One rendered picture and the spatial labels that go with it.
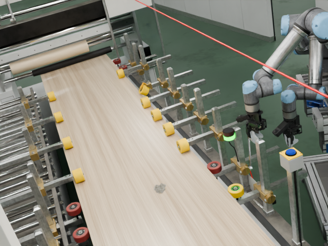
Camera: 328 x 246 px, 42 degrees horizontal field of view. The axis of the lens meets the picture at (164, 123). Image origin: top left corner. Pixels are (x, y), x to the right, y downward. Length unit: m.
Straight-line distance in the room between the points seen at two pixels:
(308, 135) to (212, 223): 2.38
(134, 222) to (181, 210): 0.24
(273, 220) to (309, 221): 1.04
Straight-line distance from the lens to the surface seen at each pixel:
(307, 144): 4.17
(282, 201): 3.54
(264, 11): 6.61
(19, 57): 4.53
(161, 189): 2.34
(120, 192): 2.41
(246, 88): 2.20
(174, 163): 2.52
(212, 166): 2.43
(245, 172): 2.45
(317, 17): 2.20
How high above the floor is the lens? 2.29
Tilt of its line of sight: 28 degrees down
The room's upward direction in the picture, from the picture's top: 14 degrees counter-clockwise
